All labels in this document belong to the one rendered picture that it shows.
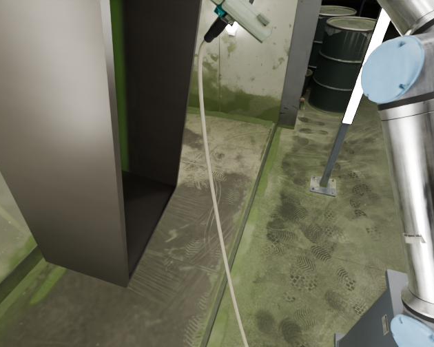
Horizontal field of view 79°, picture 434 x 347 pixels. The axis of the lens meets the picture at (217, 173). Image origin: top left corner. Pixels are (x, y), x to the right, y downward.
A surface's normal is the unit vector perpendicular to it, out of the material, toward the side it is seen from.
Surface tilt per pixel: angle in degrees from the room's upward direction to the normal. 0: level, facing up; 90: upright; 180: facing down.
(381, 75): 84
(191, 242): 0
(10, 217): 57
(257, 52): 90
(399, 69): 84
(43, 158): 90
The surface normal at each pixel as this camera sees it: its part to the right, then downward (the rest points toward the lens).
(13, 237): 0.79, -0.23
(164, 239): 0.00, -0.75
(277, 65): -0.32, 0.63
